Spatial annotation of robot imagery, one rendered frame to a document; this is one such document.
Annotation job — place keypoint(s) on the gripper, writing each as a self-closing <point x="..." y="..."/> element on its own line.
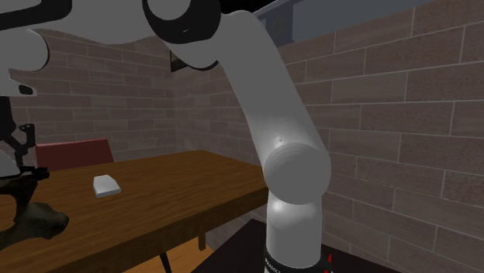
<point x="5" y="115"/>

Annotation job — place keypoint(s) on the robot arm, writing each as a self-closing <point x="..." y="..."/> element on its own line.
<point x="272" y="113"/>

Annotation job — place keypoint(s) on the red chair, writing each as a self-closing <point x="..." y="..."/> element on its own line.
<point x="73" y="153"/>

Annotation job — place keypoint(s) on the dark brown figure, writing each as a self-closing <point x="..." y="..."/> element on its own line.
<point x="38" y="223"/>

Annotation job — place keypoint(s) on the small white box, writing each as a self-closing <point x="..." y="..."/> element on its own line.
<point x="106" y="186"/>

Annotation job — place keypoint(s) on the brown wooden table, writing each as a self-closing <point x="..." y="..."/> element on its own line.
<point x="159" y="196"/>

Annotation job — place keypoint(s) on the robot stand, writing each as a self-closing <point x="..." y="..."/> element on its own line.
<point x="234" y="253"/>

